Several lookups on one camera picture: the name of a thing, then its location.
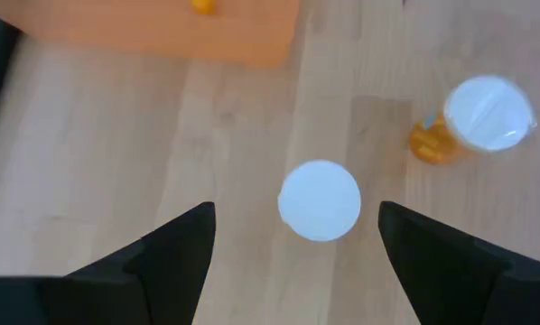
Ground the translucent orange plastic bin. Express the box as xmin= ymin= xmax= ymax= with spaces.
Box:
xmin=0 ymin=0 xmax=302 ymax=70

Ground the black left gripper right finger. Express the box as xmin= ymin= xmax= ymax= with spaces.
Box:
xmin=377 ymin=200 xmax=540 ymax=325

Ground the short amber pill bottle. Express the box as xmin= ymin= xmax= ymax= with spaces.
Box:
xmin=276 ymin=158 xmax=363 ymax=244

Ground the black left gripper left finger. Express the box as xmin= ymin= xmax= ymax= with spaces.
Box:
xmin=0 ymin=200 xmax=217 ymax=325

